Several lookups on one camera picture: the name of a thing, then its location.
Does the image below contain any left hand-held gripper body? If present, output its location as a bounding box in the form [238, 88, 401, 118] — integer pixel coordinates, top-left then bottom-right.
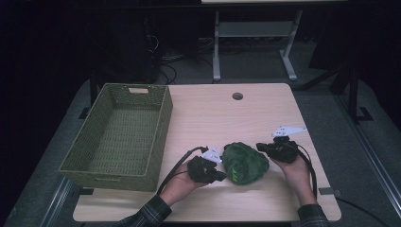
[187, 146, 223, 184]

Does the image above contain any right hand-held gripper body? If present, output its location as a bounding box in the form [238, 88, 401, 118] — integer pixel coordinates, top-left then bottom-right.
[269, 125, 308, 165]

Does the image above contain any green fuzzy sock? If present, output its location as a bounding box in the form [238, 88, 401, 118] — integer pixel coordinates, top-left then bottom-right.
[221, 141, 270, 186]

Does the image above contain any green woven basket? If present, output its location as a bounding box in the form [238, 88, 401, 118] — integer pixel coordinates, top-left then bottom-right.
[58, 82, 174, 192]

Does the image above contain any person's left hand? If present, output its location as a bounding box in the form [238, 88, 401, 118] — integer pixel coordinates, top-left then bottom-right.
[159, 168, 208, 208]

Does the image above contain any person's right hand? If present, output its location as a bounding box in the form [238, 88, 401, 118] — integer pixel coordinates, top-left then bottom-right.
[271, 154, 315, 197]

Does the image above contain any black metal stand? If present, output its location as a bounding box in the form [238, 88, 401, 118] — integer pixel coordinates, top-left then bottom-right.
[296, 61, 375, 125]

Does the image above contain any grey metal stand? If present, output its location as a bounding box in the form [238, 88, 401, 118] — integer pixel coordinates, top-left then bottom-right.
[212, 9, 304, 83]

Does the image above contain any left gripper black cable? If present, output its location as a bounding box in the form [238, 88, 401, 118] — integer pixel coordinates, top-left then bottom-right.
[156, 145, 209, 196]

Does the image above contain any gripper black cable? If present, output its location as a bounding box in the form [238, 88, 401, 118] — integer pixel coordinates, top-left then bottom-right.
[283, 141, 318, 200]
[156, 145, 209, 196]

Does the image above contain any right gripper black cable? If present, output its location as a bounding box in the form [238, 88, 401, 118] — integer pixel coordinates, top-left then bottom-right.
[283, 141, 318, 200]

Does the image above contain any metal floor rail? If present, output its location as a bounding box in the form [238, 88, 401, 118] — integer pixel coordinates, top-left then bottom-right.
[39, 176, 75, 227]
[334, 93, 401, 211]

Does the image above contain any black floor cable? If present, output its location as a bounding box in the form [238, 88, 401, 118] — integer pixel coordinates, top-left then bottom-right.
[336, 197, 392, 227]

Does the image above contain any tangle of floor cables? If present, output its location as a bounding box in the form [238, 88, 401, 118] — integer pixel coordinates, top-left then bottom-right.
[143, 18, 216, 85]

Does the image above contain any black post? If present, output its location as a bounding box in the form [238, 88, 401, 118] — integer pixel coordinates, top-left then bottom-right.
[89, 70, 99, 107]

